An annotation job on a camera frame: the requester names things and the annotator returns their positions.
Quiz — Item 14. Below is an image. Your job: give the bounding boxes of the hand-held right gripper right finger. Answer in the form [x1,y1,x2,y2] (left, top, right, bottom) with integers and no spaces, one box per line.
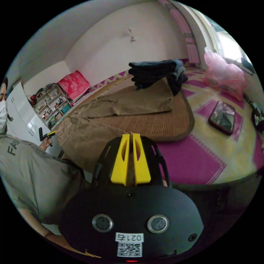
[132,133,151,186]

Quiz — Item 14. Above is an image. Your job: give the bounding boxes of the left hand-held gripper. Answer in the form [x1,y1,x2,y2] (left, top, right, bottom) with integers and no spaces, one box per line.
[42,130,57,147]

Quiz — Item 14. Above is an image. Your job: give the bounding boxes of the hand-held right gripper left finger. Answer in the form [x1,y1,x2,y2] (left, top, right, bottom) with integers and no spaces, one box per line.
[110,134,132,185]

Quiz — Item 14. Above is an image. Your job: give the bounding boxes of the light brown pants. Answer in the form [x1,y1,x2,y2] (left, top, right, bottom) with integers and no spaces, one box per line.
[55,79,174,173]

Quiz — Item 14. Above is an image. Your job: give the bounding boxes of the person's right forearm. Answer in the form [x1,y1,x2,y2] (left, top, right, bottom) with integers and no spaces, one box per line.
[18,207,102,259]

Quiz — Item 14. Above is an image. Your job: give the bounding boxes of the person's left hand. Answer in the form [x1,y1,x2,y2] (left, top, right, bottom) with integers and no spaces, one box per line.
[38,137,52,152]

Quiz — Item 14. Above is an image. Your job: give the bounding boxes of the shelf with small items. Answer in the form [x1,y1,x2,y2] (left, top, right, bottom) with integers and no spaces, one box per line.
[30,83,73,127]

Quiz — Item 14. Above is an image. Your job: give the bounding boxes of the white cupboard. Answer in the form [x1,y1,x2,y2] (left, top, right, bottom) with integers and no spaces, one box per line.
[5,81,54,154]

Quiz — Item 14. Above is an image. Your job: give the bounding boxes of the bed with purple patterned mat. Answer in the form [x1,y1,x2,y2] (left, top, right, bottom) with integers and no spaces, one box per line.
[89,58,264,186]

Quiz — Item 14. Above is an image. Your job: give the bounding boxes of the brown woven mat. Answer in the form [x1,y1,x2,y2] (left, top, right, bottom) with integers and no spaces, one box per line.
[62,78,196,143]

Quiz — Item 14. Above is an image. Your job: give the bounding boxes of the person's body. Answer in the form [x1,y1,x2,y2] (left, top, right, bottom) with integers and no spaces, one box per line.
[0,76,92,226]

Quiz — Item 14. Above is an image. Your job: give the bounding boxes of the red patterned pillow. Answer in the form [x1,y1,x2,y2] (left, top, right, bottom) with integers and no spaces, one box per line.
[57,70,91,101]

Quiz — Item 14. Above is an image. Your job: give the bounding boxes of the tablet with dark red case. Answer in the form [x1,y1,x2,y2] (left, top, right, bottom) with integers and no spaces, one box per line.
[208,100,236,136]

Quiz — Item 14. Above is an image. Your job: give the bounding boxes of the pile of clothes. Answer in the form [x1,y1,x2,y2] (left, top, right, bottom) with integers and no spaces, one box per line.
[128,59,188,97]

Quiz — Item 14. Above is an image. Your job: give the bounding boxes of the pink plastic bag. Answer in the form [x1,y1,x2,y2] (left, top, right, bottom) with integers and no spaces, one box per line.
[203,47,247,102]

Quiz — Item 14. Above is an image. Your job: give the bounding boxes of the black and white bag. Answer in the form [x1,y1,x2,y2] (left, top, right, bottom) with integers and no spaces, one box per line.
[248,100,264,133]

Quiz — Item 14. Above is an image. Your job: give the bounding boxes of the pink curtain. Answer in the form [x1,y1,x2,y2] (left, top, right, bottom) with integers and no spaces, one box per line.
[159,0,201,64]

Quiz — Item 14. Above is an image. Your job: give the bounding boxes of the window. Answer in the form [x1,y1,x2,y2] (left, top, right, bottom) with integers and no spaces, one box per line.
[213,24,251,63]

